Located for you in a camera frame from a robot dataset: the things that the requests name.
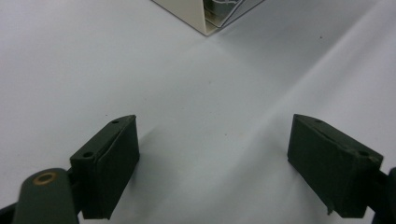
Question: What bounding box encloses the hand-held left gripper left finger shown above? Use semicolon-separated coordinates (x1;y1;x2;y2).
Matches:
69;114;141;220

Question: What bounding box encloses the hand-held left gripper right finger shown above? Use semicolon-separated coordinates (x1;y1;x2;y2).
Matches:
287;113;385;218

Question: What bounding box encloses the cream box with clear window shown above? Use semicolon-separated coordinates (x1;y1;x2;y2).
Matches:
151;0;265;37

